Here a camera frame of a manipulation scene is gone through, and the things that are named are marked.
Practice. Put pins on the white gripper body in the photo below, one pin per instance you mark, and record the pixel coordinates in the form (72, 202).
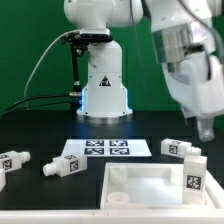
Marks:
(197, 85)

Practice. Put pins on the white square table top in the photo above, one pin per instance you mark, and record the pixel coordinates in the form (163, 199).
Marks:
(152, 186)

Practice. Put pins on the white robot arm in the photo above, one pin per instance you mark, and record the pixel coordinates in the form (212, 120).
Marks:
(184, 42)

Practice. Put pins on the paper sheet with markers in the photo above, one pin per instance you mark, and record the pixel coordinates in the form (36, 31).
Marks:
(107, 147)

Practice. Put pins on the white obstacle front bar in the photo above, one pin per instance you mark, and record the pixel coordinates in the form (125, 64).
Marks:
(169, 216)

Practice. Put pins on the white obstacle bar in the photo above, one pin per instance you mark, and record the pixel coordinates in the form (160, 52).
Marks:
(169, 216)
(2, 179)

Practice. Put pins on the white obstacle left bar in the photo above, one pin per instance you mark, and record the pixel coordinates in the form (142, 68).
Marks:
(2, 179)

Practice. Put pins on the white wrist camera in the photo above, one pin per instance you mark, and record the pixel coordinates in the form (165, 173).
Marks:
(205, 128)

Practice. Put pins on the black camera stand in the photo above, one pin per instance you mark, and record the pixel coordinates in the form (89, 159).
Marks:
(75, 60)

